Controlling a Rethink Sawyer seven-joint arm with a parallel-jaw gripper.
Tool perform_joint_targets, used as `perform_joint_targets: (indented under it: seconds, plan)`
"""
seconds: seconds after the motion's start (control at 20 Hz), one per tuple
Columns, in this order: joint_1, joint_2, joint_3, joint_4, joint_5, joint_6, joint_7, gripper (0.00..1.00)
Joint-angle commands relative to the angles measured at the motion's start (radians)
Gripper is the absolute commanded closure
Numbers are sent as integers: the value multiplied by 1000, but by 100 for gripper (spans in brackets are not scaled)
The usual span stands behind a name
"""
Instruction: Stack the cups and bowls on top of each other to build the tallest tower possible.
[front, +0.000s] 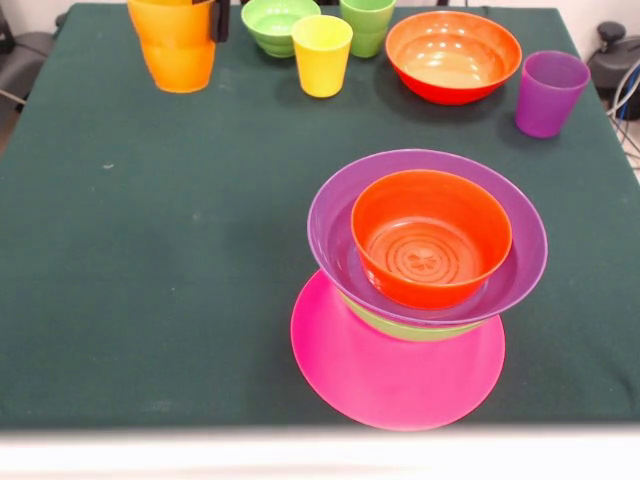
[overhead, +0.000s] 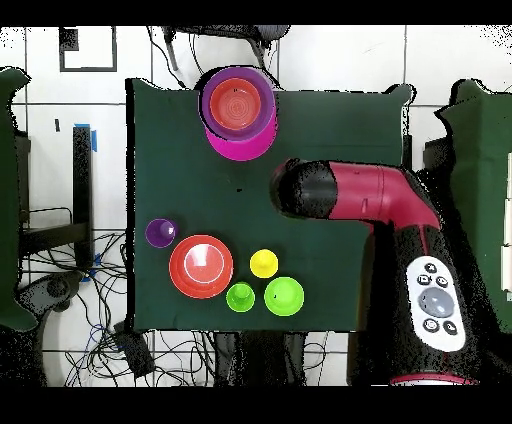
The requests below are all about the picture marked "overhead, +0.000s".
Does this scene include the green plastic cup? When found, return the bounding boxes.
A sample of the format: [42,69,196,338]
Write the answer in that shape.
[225,281,256,314]

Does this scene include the small red-orange plastic bowl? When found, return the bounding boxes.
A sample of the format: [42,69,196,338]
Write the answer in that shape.
[208,77,262,131]

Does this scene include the yellow plastic cup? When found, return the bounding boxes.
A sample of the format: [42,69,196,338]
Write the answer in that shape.
[248,248,280,280]

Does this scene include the purple plastic bowl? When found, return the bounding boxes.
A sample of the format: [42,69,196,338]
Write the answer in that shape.
[198,66,277,142]

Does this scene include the blue tape strip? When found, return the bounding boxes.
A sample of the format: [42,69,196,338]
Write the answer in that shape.
[73,122,98,153]

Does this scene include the purple plastic cup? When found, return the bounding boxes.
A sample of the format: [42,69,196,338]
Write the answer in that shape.
[144,218,179,250]

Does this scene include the black metal stand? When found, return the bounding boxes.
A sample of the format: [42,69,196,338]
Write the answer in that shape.
[17,125,95,269]
[401,133,453,173]

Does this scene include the tangle of floor cables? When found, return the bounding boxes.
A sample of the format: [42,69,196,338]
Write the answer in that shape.
[19,229,225,387]

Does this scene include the dark green tablecloth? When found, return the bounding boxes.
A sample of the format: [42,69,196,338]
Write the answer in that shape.
[125,77,413,333]

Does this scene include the pink plastic bowl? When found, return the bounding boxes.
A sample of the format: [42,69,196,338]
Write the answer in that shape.
[204,113,279,162]

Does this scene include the small green plastic bowl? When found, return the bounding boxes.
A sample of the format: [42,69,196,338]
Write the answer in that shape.
[263,276,306,317]

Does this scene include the black camera tripod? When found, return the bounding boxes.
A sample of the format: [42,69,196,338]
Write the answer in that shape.
[161,25,291,83]

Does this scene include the black power box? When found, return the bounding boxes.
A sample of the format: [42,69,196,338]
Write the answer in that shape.
[113,319,156,379]

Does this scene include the green cloth side table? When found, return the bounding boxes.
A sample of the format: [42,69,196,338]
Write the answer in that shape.
[0,66,39,331]
[435,78,512,333]

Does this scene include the large red-orange plastic bowl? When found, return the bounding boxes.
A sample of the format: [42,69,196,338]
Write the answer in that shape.
[168,234,235,300]

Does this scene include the black chair base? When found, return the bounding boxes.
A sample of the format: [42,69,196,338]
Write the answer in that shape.
[15,269,85,333]

